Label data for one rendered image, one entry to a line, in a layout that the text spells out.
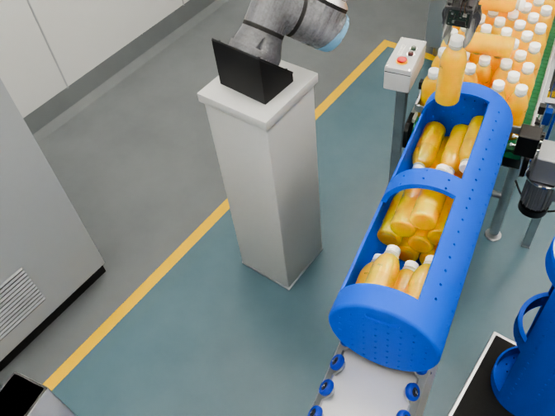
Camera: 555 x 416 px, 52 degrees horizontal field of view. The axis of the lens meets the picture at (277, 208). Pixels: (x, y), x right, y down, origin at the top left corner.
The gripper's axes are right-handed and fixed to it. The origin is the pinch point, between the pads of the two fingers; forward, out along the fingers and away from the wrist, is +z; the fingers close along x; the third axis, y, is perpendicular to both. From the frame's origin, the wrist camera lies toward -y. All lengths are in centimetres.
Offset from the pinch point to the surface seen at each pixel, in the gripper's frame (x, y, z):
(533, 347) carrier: 46, 37, 80
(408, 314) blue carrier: 11, 74, 22
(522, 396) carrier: 51, 38, 112
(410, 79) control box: -18, -29, 38
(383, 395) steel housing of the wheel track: 10, 82, 52
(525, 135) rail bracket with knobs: 25, -20, 44
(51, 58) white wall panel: -254, -66, 109
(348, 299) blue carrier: -3, 74, 25
